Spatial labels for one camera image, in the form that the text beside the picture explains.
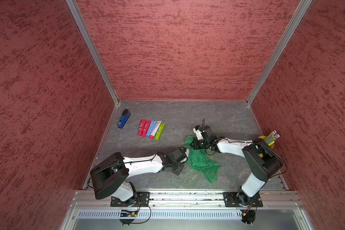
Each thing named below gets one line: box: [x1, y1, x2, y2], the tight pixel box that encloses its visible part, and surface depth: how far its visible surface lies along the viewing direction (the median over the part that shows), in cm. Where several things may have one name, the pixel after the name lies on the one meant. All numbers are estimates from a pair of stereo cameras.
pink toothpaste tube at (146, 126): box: [141, 120, 152, 138], surface depth 103 cm
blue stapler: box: [117, 108, 131, 129], surface depth 109 cm
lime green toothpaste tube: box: [154, 123, 166, 141], surface depth 102 cm
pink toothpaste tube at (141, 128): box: [138, 118, 147, 137], surface depth 105 cm
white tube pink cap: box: [149, 120, 162, 140], surface depth 102 cm
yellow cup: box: [257, 135, 276, 150], surface depth 85 cm
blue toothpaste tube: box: [146, 119, 158, 137], surface depth 105 cm
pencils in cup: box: [264, 130, 281, 146], surface depth 84 cm
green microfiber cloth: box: [184, 136, 222, 184], surface depth 87 cm
